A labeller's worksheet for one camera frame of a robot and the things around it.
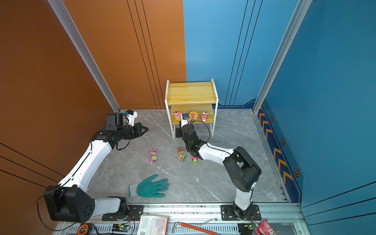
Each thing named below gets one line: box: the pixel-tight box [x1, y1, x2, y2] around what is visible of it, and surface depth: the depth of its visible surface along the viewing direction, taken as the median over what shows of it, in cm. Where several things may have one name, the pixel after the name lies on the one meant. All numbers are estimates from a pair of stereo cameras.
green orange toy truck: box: [177, 153, 188, 163], surface depth 93 cm
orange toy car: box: [176, 146, 185, 154], surface depth 96 cm
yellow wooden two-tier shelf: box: [164, 78, 219, 140], surface depth 88 cm
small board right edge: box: [237, 222, 255, 235], surface depth 71 cm
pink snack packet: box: [254, 218, 279, 235], surface depth 69 cm
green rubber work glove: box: [128, 173, 169, 198], surface depth 82 cm
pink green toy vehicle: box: [191, 156, 199, 165], surface depth 91 cm
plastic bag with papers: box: [136, 214, 170, 235], surface depth 68 cm
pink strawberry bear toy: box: [200, 111, 209, 122], surface depth 91 cm
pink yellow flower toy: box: [188, 111, 199, 122], surface depth 91 cm
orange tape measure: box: [76, 223, 91, 235], surface depth 68 cm
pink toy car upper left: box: [149, 148, 158, 157], surface depth 96 cm
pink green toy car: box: [149, 155, 158, 163], surface depth 93 cm
